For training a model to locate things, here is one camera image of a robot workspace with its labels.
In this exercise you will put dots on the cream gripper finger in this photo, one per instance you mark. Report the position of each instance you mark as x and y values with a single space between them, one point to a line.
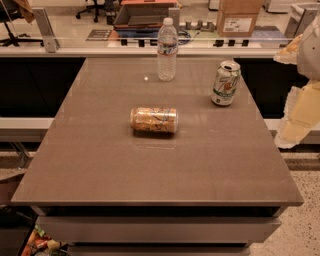
301 114
289 54

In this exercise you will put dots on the orange soda can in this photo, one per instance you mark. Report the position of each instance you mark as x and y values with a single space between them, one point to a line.
155 119

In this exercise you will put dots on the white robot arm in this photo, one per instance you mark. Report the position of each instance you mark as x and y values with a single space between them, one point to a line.
309 52

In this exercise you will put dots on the green white soda can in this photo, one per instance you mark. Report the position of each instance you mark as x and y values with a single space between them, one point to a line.
225 84

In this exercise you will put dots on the cardboard box with label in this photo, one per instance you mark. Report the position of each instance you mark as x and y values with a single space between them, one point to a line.
237 18

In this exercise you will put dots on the clear plastic water bottle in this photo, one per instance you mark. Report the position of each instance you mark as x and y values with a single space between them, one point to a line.
167 48

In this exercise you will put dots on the grey open bin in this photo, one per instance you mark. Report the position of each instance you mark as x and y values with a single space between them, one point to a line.
142 15

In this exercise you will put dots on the grey table drawer base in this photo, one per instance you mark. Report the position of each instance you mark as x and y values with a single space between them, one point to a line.
159 236

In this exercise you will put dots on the black office chair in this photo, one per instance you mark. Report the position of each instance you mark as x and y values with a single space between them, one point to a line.
11 10

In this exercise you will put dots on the colourful snack bag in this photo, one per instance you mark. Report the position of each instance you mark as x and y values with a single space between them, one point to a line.
39 243

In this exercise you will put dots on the grey metal post right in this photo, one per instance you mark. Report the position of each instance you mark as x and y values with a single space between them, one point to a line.
301 16

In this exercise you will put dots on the grey metal post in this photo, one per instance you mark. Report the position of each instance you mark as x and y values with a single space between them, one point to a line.
50 41
301 16

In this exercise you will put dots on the grey metal post left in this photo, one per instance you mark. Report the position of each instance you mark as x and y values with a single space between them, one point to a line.
50 41

